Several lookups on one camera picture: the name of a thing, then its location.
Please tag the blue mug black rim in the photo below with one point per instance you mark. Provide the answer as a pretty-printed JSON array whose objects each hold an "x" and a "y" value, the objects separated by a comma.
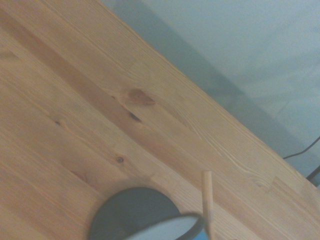
[{"x": 165, "y": 228}]

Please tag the wooden mug tree black base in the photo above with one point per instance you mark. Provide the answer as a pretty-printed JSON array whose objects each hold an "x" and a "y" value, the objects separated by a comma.
[{"x": 132, "y": 207}]

